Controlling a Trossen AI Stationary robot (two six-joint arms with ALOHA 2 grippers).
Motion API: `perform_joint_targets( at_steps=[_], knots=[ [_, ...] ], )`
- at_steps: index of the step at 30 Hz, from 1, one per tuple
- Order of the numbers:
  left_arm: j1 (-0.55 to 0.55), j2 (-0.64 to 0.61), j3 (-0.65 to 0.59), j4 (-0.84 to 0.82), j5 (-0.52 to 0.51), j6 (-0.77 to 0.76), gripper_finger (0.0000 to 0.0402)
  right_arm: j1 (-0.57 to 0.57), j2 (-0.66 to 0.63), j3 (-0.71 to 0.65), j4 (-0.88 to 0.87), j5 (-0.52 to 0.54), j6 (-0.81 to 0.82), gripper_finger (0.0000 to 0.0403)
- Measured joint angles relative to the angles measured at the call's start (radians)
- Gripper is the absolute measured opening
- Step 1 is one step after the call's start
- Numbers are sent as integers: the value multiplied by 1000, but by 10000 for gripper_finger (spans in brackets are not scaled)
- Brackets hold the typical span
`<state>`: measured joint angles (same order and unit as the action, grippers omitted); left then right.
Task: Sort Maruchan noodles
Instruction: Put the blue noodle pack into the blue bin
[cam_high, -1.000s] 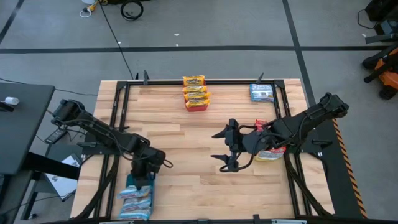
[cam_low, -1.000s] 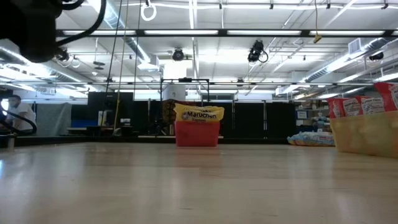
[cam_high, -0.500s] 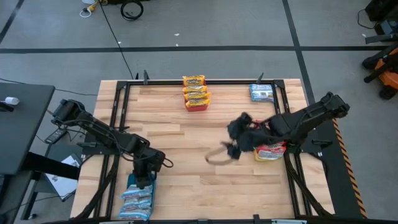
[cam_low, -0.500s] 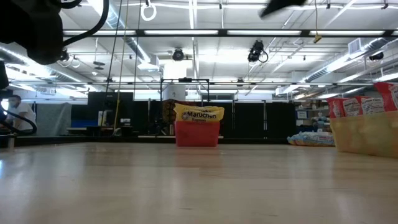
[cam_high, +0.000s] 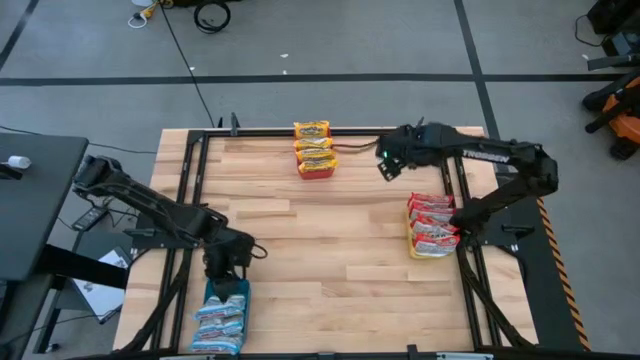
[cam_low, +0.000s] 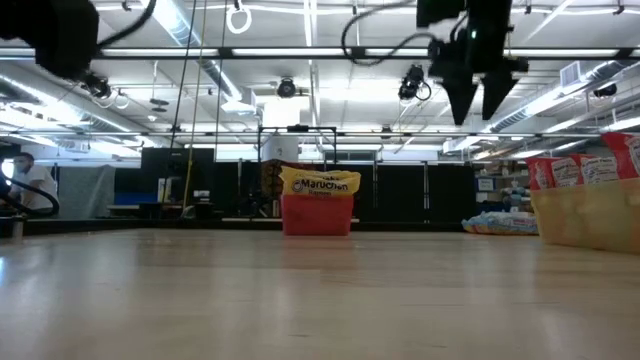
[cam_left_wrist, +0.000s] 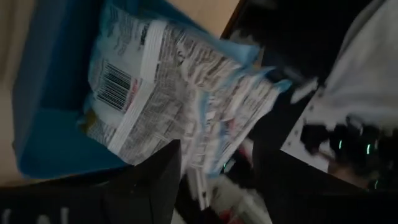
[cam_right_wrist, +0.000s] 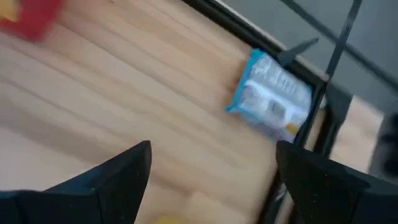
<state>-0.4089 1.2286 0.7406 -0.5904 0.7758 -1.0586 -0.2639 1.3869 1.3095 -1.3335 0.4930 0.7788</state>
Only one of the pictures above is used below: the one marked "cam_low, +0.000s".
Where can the black round ceiling camera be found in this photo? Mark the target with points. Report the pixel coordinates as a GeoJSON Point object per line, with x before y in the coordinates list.
{"type": "Point", "coordinates": [286, 88]}

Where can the black monitor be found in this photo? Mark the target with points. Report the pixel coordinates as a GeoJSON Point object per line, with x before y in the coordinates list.
{"type": "Point", "coordinates": [175, 165]}

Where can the blue panel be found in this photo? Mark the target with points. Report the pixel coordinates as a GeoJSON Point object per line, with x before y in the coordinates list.
{"type": "Point", "coordinates": [135, 198]}

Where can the cluttered shelf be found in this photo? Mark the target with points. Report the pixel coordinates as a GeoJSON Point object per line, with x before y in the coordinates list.
{"type": "Point", "coordinates": [505, 192]}

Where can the person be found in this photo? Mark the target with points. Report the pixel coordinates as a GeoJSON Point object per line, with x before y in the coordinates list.
{"type": "Point", "coordinates": [35, 180]}

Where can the red plastic bin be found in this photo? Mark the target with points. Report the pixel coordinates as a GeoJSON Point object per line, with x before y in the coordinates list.
{"type": "Point", "coordinates": [317, 217]}

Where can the brown patterned object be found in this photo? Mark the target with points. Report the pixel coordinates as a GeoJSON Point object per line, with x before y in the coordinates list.
{"type": "Point", "coordinates": [271, 180]}

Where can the yellow Maruchan ramen packet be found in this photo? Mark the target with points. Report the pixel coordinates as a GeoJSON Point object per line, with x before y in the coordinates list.
{"type": "Point", "coordinates": [320, 185]}

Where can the grey cover sheet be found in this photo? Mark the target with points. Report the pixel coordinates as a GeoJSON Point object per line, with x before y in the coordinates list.
{"type": "Point", "coordinates": [85, 185]}

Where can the white air vent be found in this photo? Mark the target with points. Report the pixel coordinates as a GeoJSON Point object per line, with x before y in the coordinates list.
{"type": "Point", "coordinates": [570, 74]}

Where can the white cylinder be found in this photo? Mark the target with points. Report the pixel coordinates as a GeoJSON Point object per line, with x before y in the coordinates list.
{"type": "Point", "coordinates": [280, 149]}

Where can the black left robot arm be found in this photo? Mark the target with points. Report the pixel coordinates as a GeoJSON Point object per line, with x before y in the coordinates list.
{"type": "Point", "coordinates": [55, 35]}

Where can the black tube frame cart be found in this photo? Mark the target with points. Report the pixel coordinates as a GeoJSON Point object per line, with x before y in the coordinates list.
{"type": "Point", "coordinates": [299, 128]}

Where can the black aluminium rig frame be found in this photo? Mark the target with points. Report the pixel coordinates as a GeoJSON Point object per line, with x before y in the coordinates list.
{"type": "Point", "coordinates": [150, 226]}

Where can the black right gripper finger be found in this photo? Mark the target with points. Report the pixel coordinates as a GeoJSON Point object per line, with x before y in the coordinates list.
{"type": "Point", "coordinates": [460, 95]}
{"type": "Point", "coordinates": [495, 92]}

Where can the blue Maruchan ramen packet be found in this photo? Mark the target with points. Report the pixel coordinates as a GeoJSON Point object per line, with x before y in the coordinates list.
{"type": "Point", "coordinates": [500, 223]}

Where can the black crossbar with light strips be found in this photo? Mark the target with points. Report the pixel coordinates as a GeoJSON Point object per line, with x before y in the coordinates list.
{"type": "Point", "coordinates": [225, 52]}

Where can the small black ceiling camera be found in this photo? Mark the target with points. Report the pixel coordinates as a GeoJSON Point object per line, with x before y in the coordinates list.
{"type": "Point", "coordinates": [605, 90]}

